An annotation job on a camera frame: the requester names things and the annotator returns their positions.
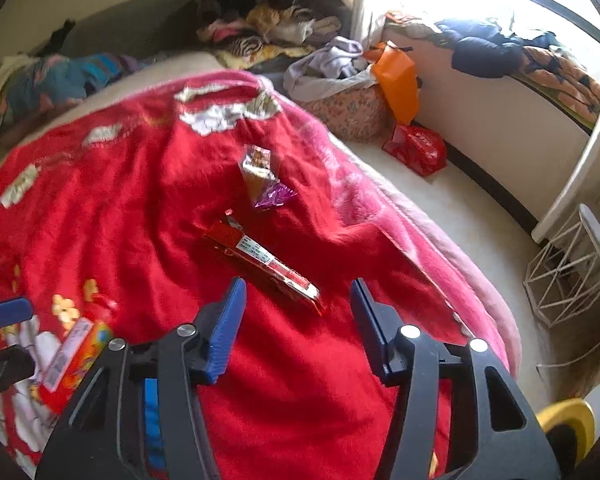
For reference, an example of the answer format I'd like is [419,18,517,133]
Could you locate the lilac white clothes in basket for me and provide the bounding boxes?
[283,36,378,103]

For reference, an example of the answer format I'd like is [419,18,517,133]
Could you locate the dark blue jacket on sill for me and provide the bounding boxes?
[434,18,562,79]

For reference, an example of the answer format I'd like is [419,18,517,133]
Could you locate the orange patterned quilt on sill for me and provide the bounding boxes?
[514,47,600,131]

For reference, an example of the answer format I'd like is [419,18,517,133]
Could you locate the red long snack wrapper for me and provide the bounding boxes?
[204,209,328,316]

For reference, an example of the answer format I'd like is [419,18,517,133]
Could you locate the pile of clothes on bed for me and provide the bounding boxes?
[194,0,351,70]

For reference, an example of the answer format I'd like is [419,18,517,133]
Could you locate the beige bed sheet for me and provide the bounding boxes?
[61,52,223,120]

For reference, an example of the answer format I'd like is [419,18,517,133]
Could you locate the white wire frame stool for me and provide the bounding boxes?
[522,203,600,328]

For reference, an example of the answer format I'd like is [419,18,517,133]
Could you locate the yellow rimmed black trash bin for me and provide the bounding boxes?
[536,398,595,476]

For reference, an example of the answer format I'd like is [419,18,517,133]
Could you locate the orange paper bag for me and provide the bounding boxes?
[363,41,419,125]

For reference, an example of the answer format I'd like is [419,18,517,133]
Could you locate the floral laundry basket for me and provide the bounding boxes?
[299,84,394,141]

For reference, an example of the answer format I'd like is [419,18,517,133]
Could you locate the teal patterned garment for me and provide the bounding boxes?
[0,53,142,162]

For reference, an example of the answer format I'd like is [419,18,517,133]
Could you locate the red plastic bag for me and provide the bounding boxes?
[382,125,448,178]

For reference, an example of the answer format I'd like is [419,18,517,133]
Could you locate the red orange snack packet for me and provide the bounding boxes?
[38,292,118,415]

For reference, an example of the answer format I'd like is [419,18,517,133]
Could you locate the white cable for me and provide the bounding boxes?
[534,316,600,371]

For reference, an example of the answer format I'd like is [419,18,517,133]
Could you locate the red floral blanket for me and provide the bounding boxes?
[0,70,521,479]

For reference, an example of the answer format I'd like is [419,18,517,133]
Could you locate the clear pink candy wrapper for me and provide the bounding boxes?
[239,144,297,210]

